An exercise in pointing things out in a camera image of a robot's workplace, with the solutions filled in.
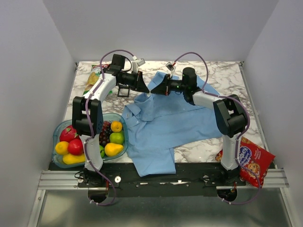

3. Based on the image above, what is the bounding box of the red apple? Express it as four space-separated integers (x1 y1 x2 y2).
67 139 83 156

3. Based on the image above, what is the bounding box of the yellow pear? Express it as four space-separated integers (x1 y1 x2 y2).
105 143 124 157

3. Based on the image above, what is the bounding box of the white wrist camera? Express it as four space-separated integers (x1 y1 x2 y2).
166 62 176 78
131 56 145 73

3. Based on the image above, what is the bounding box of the teal plastic fruit bowl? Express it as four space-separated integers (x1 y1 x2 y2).
52 113 128 168

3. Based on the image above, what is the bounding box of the purple cable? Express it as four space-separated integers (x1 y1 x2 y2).
84 49 137 207
174 52 264 206

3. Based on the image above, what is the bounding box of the blue short-sleeved shirt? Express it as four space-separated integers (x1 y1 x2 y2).
122 70 224 177

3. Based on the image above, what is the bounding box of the green apple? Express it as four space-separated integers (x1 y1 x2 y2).
109 132 124 145

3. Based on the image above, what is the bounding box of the dark purple grape bunch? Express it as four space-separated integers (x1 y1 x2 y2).
99 121 112 147

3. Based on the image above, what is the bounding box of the red cookie bag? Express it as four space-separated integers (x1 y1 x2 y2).
215 136 276 189

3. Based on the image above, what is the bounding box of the yellow mango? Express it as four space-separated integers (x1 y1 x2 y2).
62 153 86 165

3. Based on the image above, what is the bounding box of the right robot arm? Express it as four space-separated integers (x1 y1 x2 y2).
151 67 250 185

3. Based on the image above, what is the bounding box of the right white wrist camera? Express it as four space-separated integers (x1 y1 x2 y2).
166 62 176 78

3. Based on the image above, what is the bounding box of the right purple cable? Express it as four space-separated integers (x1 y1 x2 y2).
174 52 264 206

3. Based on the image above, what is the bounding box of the green chips bag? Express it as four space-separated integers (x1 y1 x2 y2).
83 64 109 96

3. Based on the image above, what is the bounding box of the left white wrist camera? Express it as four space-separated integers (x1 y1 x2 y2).
131 56 145 73

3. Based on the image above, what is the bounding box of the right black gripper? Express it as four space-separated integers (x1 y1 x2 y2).
150 75 187 96

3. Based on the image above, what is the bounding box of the black rectangular frame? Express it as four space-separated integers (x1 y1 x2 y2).
117 85 130 97

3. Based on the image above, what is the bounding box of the yellow lemon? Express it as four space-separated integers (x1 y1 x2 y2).
55 141 69 155

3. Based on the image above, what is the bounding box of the aluminium rail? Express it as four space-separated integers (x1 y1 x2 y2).
38 169 289 191

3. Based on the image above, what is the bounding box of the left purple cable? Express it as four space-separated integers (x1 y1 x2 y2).
84 49 137 207

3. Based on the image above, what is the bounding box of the red dragon fruit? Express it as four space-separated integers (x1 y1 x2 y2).
59 125 79 142

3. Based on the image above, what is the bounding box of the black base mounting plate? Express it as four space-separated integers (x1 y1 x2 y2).
48 162 247 198

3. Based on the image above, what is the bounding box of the small orange fruit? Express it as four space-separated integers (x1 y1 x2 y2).
110 121 123 132

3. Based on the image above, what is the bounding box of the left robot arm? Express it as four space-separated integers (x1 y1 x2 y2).
72 54 149 187

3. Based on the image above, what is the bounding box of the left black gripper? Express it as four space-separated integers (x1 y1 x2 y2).
119 70 150 93

